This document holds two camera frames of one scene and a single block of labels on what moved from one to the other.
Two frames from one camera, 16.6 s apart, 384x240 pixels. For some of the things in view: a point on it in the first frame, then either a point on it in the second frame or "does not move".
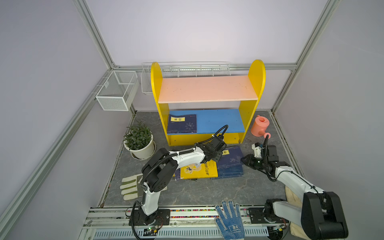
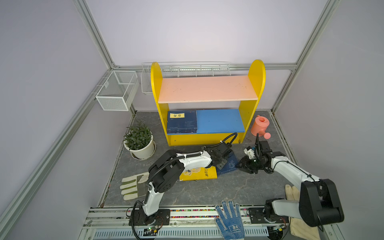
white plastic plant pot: [144, 152] does not move
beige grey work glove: [131, 187] does not move
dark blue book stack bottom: [230, 171] -> [231, 164]
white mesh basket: [118, 91] does not move
